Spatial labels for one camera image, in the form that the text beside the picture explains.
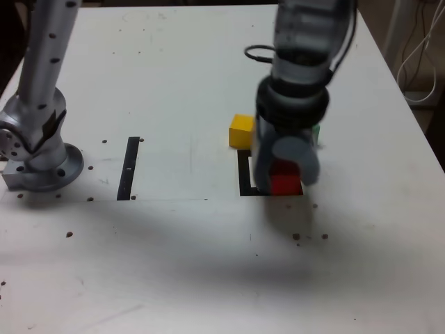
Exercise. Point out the green cube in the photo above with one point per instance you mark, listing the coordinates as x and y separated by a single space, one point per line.
316 134

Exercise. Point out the beige box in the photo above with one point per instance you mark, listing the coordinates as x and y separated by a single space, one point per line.
422 96

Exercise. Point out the red cube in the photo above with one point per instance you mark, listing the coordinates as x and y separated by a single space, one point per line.
285 182

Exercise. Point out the black tape square outline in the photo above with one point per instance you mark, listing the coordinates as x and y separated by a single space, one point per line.
243 174

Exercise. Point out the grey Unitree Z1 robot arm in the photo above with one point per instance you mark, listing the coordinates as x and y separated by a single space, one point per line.
41 69

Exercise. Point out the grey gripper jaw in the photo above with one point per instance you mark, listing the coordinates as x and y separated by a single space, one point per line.
262 160
292 149

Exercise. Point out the white frame post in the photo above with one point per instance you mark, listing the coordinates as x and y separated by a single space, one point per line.
394 28

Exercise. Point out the yellow cube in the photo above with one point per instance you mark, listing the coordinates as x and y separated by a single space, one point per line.
240 134

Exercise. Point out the black tape strip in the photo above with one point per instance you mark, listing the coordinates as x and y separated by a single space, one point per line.
127 174

